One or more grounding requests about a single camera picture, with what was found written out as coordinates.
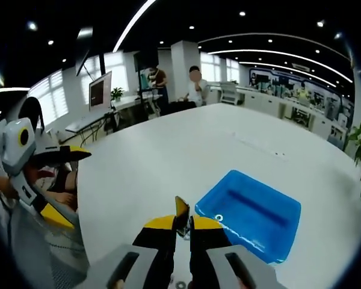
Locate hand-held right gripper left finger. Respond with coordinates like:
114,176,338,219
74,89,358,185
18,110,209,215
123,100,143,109
87,214,177,289

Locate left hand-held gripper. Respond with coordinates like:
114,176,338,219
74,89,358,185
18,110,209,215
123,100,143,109
0,117,93,231

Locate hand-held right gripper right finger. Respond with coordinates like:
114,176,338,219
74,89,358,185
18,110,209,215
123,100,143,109
188,215,285,289

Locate dark metal tweezers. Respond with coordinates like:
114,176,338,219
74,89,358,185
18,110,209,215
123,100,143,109
174,195,191,237

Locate blue plastic container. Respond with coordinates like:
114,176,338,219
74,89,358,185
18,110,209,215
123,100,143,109
194,169,302,265

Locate white table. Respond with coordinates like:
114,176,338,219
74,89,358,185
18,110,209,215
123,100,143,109
76,102,361,289

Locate person's body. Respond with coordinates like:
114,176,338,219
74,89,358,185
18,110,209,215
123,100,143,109
0,96,90,289

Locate white office desk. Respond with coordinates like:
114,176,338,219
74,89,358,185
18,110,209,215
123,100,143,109
64,93,164,142

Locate computer monitor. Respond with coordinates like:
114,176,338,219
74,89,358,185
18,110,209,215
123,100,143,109
88,70,113,113

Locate small green potted plant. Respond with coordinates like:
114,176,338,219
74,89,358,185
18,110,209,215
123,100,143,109
110,87,125,102

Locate white office chair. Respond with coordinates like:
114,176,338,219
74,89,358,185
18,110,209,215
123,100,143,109
219,81,239,106

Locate long white desk row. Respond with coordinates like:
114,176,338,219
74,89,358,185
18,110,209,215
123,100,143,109
237,85,351,142

